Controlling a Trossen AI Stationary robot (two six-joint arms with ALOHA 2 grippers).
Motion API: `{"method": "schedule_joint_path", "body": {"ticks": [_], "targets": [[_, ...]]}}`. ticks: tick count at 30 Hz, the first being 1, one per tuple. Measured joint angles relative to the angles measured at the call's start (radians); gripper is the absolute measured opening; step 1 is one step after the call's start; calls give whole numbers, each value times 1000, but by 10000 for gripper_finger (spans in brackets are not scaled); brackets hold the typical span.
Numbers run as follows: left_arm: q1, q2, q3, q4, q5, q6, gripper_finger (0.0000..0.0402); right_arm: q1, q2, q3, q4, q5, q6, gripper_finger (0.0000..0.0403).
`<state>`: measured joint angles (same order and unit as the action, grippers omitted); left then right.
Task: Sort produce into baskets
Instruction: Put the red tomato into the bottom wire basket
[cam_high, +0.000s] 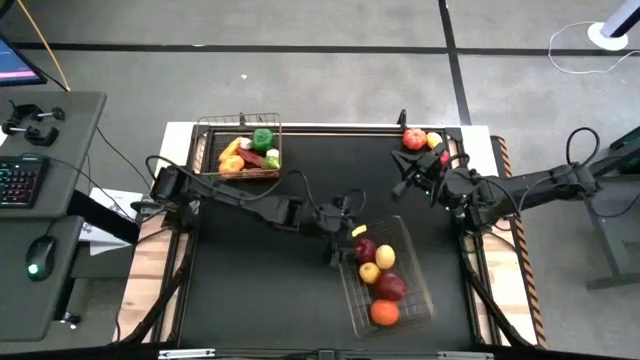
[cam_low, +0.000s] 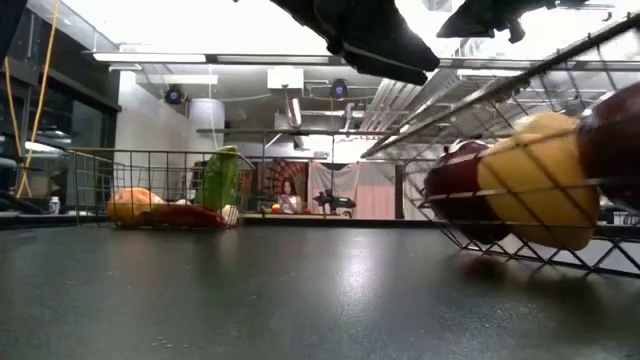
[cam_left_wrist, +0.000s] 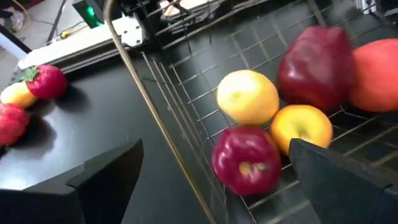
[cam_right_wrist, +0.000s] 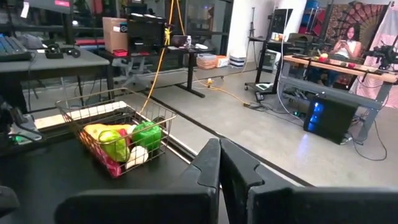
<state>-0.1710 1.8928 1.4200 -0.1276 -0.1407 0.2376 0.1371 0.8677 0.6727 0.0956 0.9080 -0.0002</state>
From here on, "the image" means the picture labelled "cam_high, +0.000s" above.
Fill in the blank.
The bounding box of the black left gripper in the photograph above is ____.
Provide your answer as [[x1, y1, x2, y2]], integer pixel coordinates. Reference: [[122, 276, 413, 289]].
[[319, 193, 362, 268]]

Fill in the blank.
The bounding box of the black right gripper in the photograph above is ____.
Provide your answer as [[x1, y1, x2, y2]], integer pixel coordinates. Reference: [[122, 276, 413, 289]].
[[392, 148, 454, 204]]

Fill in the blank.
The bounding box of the orange tomato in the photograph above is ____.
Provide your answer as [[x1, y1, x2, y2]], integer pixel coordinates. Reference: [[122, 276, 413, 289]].
[[402, 127, 429, 152]]

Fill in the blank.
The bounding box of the dark red apple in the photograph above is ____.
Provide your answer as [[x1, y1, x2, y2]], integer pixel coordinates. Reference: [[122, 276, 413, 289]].
[[353, 237, 378, 265], [374, 271, 408, 302]]

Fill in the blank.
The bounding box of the pale yellow oval fruit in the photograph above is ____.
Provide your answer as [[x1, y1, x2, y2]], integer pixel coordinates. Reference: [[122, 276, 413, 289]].
[[374, 244, 397, 271]]

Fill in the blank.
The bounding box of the yellow mango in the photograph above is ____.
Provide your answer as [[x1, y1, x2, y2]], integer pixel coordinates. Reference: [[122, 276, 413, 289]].
[[358, 261, 382, 285]]

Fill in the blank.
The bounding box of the round orange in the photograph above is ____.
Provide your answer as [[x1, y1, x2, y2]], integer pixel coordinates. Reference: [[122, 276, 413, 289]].
[[369, 298, 401, 327]]

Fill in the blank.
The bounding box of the green bell pepper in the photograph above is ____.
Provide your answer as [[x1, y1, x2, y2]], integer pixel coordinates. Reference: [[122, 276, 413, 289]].
[[252, 128, 275, 154]]

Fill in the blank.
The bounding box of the gold wire basket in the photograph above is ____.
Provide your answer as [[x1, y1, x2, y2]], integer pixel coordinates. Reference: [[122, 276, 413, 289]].
[[337, 214, 436, 340], [198, 112, 284, 181]]

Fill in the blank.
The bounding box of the orange oval produce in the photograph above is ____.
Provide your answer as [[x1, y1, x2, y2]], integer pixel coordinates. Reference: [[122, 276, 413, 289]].
[[218, 154, 246, 174]]

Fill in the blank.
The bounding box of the orange carrot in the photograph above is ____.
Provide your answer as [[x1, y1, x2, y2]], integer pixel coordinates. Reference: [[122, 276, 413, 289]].
[[218, 136, 244, 163]]

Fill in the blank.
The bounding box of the grey metal stand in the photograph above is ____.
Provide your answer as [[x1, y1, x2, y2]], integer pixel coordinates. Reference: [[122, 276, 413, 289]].
[[584, 169, 640, 291]]

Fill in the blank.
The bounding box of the green and black device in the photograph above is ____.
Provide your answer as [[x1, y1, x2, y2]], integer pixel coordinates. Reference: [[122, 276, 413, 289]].
[[608, 124, 640, 175]]

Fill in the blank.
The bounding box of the black slanted bar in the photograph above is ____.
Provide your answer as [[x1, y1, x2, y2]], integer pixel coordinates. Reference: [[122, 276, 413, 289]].
[[67, 188, 142, 246]]

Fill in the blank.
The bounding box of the tower device with white base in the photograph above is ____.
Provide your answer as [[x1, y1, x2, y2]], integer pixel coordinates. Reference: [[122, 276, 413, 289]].
[[587, 0, 640, 52]]

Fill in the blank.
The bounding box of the grey desk surface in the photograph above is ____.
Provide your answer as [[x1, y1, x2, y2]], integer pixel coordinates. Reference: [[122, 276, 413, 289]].
[[0, 91, 109, 221], [0, 214, 84, 342]]

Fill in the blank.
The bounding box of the black caster knob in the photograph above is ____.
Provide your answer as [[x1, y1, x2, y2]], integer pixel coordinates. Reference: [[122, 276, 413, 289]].
[[60, 310, 84, 331]]

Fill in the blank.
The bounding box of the black computer mouse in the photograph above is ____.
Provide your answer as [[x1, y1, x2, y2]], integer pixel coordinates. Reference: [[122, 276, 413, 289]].
[[24, 235, 57, 282]]

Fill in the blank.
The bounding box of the black clamp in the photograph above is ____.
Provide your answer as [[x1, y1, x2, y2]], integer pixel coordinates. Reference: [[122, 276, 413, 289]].
[[1, 121, 60, 147], [7, 99, 67, 124]]

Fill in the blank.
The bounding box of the backlit keyboard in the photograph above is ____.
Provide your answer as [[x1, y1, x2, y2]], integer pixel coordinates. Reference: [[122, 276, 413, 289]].
[[0, 155, 50, 209]]

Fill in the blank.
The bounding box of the computer monitor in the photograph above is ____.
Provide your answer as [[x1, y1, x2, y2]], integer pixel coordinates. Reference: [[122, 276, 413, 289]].
[[0, 32, 49, 89]]

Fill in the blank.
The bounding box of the black rig frame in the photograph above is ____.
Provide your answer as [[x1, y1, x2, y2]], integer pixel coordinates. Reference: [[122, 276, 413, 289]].
[[112, 122, 539, 351]]

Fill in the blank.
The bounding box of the white cable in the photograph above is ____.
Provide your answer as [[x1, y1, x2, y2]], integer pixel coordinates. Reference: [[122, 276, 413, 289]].
[[547, 20, 640, 76]]

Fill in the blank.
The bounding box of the silver bracket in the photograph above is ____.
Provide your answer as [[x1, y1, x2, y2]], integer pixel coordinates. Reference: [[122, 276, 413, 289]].
[[437, 351, 495, 360], [158, 348, 216, 360]]

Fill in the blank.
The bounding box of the yellow rope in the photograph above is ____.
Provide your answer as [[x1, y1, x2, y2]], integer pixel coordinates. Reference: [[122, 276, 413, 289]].
[[14, 0, 72, 93]]

